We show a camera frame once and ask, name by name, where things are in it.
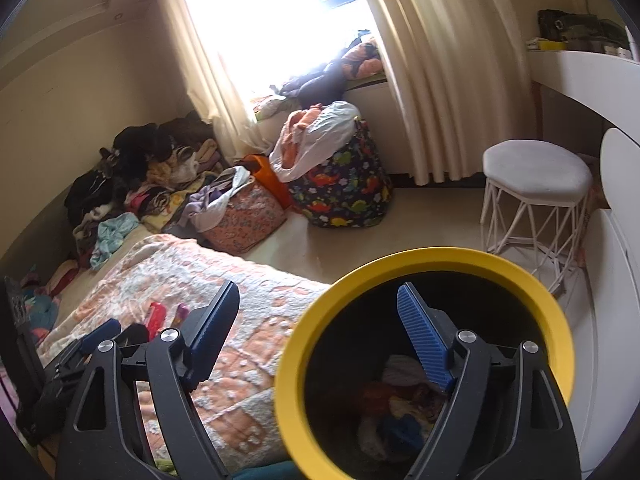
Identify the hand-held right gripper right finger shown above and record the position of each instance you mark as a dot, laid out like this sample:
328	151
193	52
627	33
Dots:
425	340

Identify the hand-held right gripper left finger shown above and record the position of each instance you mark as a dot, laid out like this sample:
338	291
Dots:
210	340

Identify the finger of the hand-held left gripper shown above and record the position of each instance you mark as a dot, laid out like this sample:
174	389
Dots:
102	335
134	335

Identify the red snack wrapper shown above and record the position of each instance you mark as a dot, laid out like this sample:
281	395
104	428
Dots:
375	395

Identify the yellow rimmed bin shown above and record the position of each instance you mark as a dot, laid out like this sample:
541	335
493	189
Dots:
300	350

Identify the blue wrapper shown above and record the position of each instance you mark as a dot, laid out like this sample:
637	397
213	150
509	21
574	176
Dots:
400	432

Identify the red cylindrical can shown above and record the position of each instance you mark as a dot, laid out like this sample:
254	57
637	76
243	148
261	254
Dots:
156	320

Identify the purple snack wrapper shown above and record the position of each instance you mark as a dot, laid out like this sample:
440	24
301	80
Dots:
180	316

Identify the orange white tufted blanket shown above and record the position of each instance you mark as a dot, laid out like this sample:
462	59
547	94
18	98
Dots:
250	310

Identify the blue floral cloth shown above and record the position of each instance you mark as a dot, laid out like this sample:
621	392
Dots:
42	310

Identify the maroon cloth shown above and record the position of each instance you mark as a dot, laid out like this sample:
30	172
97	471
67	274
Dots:
62	275

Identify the beige bed sheet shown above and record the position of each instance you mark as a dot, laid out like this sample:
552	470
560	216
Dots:
135	242

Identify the light blue cloth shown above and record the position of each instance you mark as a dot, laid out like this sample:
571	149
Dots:
112	235

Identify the grey bed headboard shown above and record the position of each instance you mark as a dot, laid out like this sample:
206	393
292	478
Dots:
35	230

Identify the pink floral bag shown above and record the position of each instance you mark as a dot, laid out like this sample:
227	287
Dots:
245	220

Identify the green cloth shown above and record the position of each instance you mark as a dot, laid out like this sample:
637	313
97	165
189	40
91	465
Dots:
164	466

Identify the teal cloth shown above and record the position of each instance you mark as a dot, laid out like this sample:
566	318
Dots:
265	471

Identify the orange bag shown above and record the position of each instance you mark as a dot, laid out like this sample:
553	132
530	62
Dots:
270	180

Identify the dinosaur print storage bag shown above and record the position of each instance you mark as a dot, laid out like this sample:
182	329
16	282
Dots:
345	185

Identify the pile of clothes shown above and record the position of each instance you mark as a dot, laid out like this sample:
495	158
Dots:
135	160

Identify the white drawer cabinet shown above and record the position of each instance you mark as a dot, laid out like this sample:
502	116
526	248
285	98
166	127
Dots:
605	360

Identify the large white plastic bag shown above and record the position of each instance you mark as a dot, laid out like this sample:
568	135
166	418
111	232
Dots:
325	130

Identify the orange cloth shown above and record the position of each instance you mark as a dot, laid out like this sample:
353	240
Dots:
302	120

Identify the cream heavy curtain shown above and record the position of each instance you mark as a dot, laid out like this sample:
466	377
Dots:
450	85

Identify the cream sheer curtain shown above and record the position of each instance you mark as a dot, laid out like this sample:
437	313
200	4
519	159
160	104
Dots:
200	60

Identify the heap of clothes on sill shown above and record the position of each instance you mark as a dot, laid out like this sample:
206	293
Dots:
320	80

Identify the white dressing table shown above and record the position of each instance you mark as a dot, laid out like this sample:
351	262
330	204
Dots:
575	80

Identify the yellow box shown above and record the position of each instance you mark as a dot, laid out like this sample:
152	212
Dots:
552	46

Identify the window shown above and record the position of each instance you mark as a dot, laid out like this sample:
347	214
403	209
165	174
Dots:
275	10

